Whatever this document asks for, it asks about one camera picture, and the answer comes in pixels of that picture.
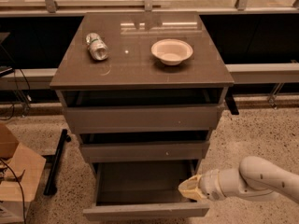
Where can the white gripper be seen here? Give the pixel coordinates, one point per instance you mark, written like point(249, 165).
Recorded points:
point(209, 185)

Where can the grey bottom drawer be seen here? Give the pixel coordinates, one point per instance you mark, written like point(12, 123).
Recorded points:
point(142, 190)

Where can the grey drawer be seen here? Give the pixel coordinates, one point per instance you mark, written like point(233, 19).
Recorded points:
point(137, 119)
point(142, 190)
point(145, 146)

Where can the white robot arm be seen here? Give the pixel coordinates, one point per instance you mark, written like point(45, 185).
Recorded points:
point(255, 179)

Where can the grey middle drawer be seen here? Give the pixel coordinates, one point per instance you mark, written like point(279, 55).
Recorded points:
point(145, 146)

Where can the grey drawer cabinet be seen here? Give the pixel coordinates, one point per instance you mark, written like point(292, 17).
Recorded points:
point(131, 75)

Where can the grey top drawer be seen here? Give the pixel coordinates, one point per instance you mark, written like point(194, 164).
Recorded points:
point(137, 119)

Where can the black stand leg right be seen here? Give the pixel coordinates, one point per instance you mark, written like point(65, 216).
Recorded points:
point(230, 102)

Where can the white paper bowl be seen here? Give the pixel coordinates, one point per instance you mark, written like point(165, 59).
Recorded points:
point(171, 51)

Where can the black metal stand leg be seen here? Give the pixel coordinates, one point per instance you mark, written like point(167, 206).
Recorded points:
point(54, 161)

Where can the cardboard box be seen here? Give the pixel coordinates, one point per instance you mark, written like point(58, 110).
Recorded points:
point(20, 176)

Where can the crushed silver can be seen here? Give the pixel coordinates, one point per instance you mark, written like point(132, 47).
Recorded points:
point(96, 46)

